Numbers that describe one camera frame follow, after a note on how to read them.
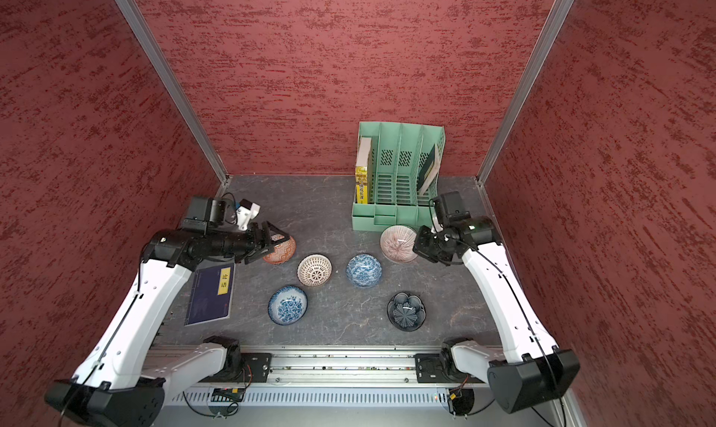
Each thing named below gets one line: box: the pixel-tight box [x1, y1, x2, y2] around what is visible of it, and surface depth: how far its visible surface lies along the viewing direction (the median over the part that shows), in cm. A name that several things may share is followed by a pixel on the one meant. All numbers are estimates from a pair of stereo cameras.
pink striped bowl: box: [379, 224, 419, 264], surface depth 79 cm
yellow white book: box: [355, 137, 372, 206], surface depth 94 cm
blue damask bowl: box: [345, 253, 384, 288], surface depth 92 cm
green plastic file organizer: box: [351, 121, 446, 232], surface depth 109 cm
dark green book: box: [416, 143, 441, 196], surface depth 108 cm
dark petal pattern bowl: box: [386, 291, 427, 332], surface depth 83 cm
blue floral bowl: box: [267, 285, 309, 326], surface depth 85 cm
